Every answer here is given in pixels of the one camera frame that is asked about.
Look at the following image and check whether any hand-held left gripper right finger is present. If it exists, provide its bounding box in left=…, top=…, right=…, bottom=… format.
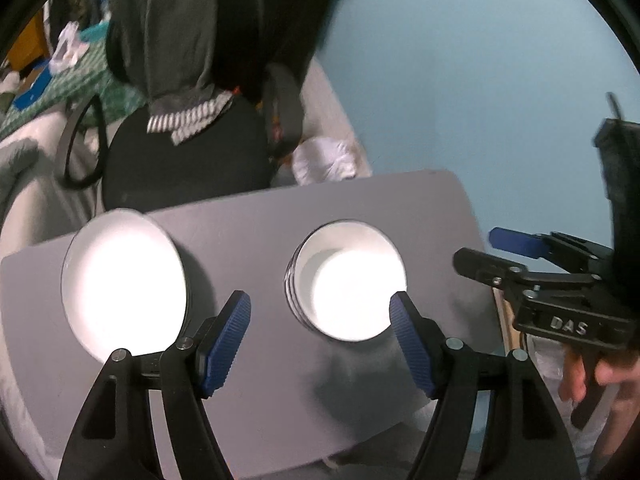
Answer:
left=389, top=291, right=583, bottom=480

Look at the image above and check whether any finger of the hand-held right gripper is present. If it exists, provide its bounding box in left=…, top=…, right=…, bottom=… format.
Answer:
left=488, top=226, right=615, bottom=274
left=452, top=247, right=567, bottom=307

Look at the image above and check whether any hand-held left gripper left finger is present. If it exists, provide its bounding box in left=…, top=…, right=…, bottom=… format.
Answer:
left=57, top=290, right=252, bottom=480

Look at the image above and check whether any large white plate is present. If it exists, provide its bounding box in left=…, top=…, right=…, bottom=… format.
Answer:
left=60, top=207, right=195, bottom=365

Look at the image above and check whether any ribbed white bowl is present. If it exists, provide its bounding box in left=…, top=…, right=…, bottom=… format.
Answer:
left=285, top=220, right=408, bottom=343
left=283, top=240, right=321, bottom=335

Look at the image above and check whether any small white plate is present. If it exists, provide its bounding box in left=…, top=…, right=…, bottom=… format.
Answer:
left=61, top=208, right=189, bottom=364

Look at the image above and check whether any person's right forearm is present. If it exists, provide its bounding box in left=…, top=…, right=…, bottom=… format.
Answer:
left=590, top=385, right=640, bottom=480

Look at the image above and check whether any person's right hand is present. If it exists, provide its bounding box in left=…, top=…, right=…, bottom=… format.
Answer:
left=557, top=347, right=640, bottom=403

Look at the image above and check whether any tan wooden board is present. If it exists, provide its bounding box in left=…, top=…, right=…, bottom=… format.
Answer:
left=492, top=285, right=526, bottom=357

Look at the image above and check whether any black office chair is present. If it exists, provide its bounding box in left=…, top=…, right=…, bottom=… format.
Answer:
left=55, top=0, right=305, bottom=213

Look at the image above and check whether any white plastic bag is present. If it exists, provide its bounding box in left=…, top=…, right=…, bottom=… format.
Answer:
left=291, top=136, right=360, bottom=186

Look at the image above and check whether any green checkered cloth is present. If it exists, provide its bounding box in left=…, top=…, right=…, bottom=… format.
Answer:
left=0, top=25, right=146, bottom=136

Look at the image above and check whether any blue flat object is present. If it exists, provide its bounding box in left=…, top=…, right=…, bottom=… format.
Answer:
left=12, top=67, right=53, bottom=111

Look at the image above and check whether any grey hoodie with striped hem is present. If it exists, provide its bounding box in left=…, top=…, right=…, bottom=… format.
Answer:
left=105, top=0, right=236, bottom=147

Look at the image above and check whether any white crumpled cloth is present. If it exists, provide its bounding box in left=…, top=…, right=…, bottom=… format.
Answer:
left=50, top=22, right=91, bottom=71

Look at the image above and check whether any yellow box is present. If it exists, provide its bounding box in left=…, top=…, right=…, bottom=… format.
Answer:
left=7, top=10, right=51, bottom=73

